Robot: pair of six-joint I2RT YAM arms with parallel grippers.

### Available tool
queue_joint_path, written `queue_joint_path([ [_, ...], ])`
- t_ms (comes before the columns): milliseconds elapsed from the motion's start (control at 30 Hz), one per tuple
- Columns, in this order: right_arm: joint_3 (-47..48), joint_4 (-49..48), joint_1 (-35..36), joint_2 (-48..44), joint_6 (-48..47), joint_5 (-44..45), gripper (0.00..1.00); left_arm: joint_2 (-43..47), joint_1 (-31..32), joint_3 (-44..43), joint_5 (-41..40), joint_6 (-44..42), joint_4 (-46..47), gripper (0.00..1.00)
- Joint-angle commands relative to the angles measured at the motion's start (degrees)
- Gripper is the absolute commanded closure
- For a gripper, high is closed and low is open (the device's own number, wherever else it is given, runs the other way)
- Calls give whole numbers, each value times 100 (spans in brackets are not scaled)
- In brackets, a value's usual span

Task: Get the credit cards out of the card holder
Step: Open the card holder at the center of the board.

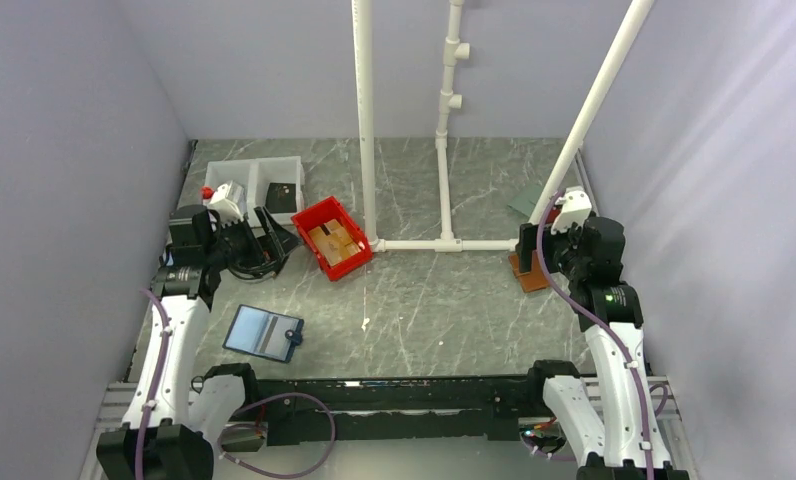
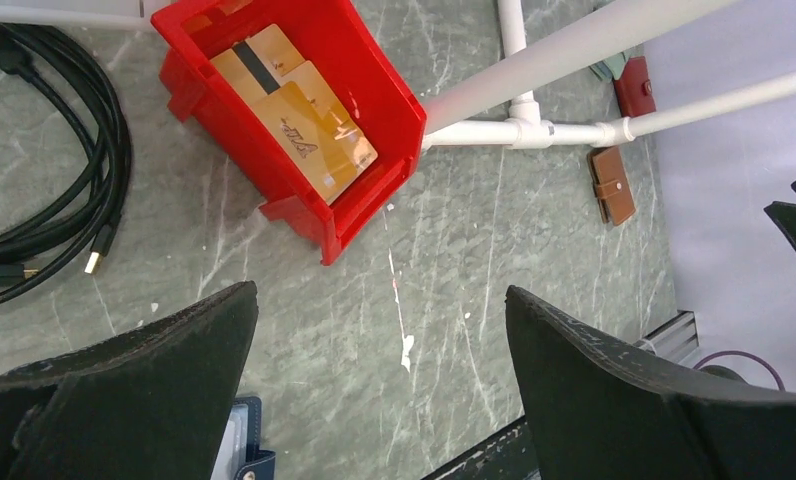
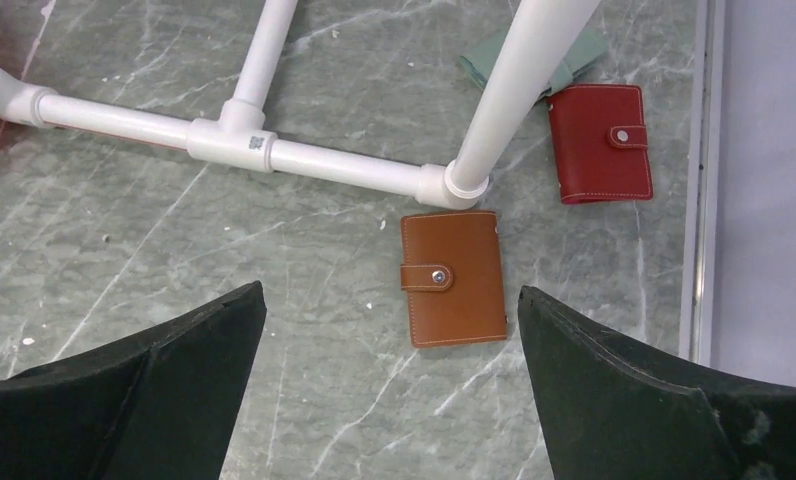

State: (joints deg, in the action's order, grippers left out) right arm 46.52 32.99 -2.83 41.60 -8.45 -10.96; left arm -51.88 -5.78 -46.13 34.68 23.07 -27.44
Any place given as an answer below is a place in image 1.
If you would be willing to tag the green card holder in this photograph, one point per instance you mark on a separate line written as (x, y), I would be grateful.
(526, 199)

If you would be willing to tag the brown items in bin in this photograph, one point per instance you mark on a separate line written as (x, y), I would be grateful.
(333, 242)

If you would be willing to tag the black card in tray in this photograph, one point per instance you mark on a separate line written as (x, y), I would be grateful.
(281, 198)

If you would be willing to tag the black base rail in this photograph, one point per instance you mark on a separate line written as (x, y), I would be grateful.
(295, 411)

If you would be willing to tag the red plastic bin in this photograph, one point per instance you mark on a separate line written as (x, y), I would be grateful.
(320, 213)

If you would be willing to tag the blue card holder open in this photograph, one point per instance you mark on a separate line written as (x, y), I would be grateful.
(264, 334)

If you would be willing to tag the white divided tray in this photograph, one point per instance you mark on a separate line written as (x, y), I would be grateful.
(255, 175)

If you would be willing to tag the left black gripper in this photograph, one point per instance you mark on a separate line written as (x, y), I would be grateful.
(278, 240)

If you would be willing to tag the brown leather card holder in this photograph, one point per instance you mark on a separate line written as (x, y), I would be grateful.
(533, 279)

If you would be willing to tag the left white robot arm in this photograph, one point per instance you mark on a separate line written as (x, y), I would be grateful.
(168, 431)

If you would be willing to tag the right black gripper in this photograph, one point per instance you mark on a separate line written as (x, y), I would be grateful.
(527, 243)

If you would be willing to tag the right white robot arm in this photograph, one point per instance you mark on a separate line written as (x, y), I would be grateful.
(623, 439)

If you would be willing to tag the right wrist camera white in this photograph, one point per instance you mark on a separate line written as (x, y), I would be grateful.
(570, 210)

